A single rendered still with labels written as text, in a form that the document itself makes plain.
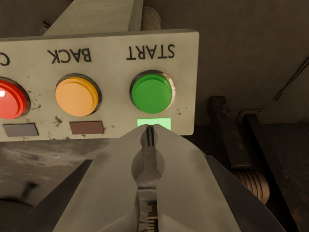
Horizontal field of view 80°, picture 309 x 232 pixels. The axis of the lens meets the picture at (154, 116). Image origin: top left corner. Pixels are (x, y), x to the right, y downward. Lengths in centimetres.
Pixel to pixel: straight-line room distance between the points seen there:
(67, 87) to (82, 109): 2
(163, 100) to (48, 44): 12
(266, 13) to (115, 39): 76
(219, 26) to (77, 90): 72
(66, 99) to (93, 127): 4
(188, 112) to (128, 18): 14
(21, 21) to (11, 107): 72
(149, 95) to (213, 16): 67
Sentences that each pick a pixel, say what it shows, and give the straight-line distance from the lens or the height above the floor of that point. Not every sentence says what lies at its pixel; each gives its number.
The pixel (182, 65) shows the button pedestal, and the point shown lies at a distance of 18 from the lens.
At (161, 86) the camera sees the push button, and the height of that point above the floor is 61.
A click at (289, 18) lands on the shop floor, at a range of 95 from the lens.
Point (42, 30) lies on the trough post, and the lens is 91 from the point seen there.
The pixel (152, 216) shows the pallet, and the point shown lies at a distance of 248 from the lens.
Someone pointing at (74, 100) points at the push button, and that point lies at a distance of 20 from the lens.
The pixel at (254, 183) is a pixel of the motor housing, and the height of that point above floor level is 48.
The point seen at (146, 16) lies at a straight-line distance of 68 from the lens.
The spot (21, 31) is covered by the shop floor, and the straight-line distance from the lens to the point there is 96.
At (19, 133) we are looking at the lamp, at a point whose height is 62.
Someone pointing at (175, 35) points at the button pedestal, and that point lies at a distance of 18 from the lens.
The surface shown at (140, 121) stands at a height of 61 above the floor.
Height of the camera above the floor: 74
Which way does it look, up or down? 42 degrees down
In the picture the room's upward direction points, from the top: 179 degrees clockwise
